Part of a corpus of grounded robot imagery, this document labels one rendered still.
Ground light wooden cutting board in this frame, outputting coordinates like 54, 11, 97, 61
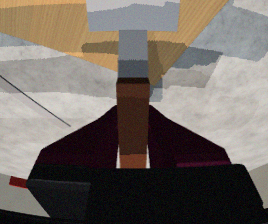
0, 0, 229, 86

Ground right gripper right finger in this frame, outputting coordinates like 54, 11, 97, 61
147, 105, 232, 168

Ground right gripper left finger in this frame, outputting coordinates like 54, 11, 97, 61
34, 105, 119, 168

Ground grey turner with brown handle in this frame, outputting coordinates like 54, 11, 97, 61
86, 0, 180, 168

